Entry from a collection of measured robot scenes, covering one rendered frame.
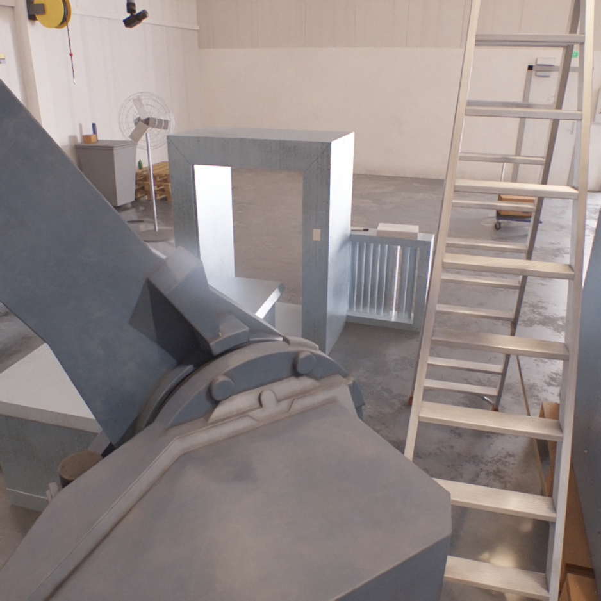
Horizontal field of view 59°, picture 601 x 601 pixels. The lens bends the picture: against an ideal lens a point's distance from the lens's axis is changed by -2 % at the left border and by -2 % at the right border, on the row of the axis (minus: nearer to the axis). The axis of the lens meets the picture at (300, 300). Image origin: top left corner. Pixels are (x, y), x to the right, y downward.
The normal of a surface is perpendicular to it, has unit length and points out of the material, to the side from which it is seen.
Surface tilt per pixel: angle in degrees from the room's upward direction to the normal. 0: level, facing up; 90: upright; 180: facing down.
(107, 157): 95
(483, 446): 0
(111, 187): 95
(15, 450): 90
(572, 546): 0
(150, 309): 82
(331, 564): 0
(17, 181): 90
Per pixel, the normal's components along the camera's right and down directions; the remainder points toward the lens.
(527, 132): -0.31, 0.37
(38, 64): 0.95, 0.13
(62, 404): 0.00, -0.92
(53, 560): -0.35, -0.75
